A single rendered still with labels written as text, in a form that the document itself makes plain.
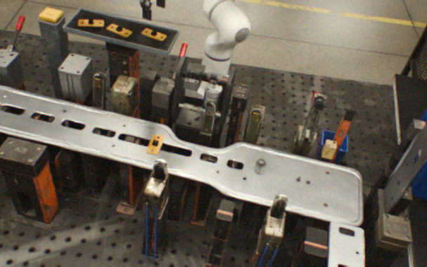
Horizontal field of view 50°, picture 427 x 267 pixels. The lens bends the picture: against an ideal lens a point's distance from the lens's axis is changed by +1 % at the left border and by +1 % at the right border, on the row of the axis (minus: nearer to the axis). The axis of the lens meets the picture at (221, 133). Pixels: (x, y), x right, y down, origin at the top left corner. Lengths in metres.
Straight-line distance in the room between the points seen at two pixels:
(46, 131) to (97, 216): 0.35
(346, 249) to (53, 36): 1.21
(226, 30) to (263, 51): 1.98
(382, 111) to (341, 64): 1.52
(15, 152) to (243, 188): 0.67
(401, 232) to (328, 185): 0.25
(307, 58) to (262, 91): 1.56
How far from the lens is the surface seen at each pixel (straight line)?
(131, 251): 1.57
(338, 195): 1.44
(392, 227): 1.36
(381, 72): 3.83
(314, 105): 1.39
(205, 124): 1.49
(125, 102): 1.53
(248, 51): 3.63
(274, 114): 2.07
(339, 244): 1.34
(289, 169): 1.45
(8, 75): 1.71
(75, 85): 1.58
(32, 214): 1.65
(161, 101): 1.53
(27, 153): 1.43
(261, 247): 1.30
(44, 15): 1.73
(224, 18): 1.72
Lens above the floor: 2.07
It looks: 46 degrees down
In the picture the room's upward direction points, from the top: 10 degrees clockwise
